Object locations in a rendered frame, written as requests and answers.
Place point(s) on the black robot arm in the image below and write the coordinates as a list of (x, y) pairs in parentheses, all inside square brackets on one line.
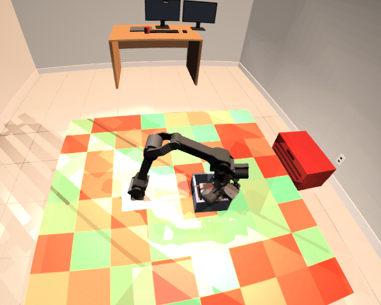
[(220, 160)]

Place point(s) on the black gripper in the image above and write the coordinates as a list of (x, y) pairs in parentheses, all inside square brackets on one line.
[(211, 195)]

